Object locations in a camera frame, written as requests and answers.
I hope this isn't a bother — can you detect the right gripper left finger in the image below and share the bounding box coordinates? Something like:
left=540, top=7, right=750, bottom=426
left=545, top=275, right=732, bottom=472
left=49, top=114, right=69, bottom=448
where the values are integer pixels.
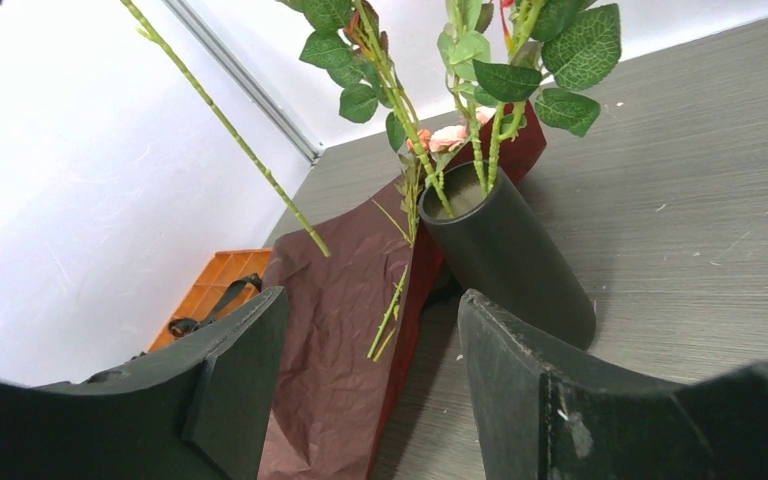
left=0, top=287, right=289, bottom=479

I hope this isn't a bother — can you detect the cream peach rose stem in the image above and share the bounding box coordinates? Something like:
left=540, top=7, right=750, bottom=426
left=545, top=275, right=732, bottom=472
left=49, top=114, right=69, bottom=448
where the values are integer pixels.
left=437, top=0, right=622, bottom=194

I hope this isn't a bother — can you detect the orange wooden compartment tray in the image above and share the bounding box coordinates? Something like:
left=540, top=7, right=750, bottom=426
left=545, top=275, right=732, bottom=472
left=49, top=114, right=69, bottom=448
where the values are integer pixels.
left=147, top=248, right=272, bottom=353

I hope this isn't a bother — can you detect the black cylindrical vase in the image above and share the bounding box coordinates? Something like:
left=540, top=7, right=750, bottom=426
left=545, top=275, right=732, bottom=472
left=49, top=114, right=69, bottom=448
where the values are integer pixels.
left=418, top=164, right=597, bottom=350

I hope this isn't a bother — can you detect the small wilted rose stem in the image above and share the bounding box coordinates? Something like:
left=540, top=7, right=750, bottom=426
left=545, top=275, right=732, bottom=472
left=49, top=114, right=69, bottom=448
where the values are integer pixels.
left=365, top=105, right=498, bottom=364

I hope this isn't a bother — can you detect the pink rose stem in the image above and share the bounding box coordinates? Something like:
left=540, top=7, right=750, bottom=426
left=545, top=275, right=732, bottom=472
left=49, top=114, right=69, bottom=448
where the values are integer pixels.
left=121, top=0, right=331, bottom=258

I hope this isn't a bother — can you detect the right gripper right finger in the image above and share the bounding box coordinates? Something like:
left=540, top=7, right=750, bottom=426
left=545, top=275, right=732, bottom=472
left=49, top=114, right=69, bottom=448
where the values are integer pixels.
left=458, top=289, right=768, bottom=479

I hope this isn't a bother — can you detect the peach orange rose stem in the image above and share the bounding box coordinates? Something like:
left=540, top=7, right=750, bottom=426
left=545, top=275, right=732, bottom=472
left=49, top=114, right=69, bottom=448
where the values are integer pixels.
left=283, top=0, right=454, bottom=217

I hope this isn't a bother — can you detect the black gold-lettered ribbon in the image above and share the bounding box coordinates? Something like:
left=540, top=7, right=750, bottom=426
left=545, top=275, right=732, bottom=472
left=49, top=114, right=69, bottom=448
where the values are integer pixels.
left=166, top=273, right=263, bottom=339

